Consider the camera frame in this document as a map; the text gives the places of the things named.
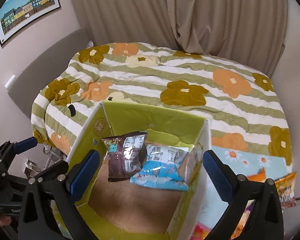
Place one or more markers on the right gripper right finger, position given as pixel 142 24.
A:
pixel 265 220

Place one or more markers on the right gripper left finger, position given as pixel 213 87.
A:
pixel 77 181

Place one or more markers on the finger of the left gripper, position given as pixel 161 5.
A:
pixel 25 145

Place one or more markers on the yellow chocolate snack bag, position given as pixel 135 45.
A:
pixel 285 188

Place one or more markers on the brown snack bag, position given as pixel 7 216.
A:
pixel 123 154

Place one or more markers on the blue white snack bag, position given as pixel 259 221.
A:
pixel 160 170

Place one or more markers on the orange cream snack bag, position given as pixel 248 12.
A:
pixel 259 177

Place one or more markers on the pink milk snack pack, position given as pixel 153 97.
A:
pixel 200 232

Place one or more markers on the person left hand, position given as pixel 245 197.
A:
pixel 5 220

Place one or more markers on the grey headboard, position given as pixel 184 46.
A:
pixel 45 68

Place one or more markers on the blue daisy tablecloth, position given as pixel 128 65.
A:
pixel 241 163

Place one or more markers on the green cardboard box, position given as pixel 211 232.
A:
pixel 122 210

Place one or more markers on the floral striped quilt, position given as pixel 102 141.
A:
pixel 241 102

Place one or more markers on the framed town picture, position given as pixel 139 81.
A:
pixel 17 14

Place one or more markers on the beige curtain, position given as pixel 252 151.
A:
pixel 251 32

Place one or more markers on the white wall switch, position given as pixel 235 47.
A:
pixel 10 82

